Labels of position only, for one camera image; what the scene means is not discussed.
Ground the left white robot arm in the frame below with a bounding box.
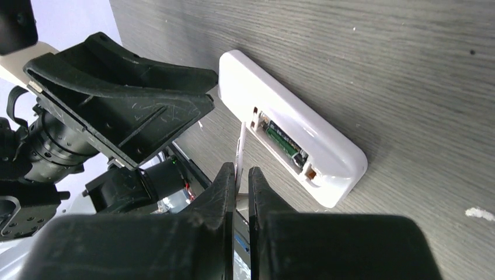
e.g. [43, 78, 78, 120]
[1, 31, 218, 279]

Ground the green battery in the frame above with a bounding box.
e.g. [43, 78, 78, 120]
[263, 121, 308, 170]

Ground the white battery cover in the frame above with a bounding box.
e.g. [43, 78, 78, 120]
[235, 122, 246, 194]

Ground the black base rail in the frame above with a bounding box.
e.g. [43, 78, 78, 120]
[163, 143, 251, 279]

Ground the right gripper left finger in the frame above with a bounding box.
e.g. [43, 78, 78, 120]
[19, 162, 235, 279]

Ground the white remote control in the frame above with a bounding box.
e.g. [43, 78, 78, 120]
[218, 50, 368, 208]

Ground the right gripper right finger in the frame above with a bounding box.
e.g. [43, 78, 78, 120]
[248, 167, 441, 279]

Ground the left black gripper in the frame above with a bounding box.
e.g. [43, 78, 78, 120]
[24, 32, 218, 170]

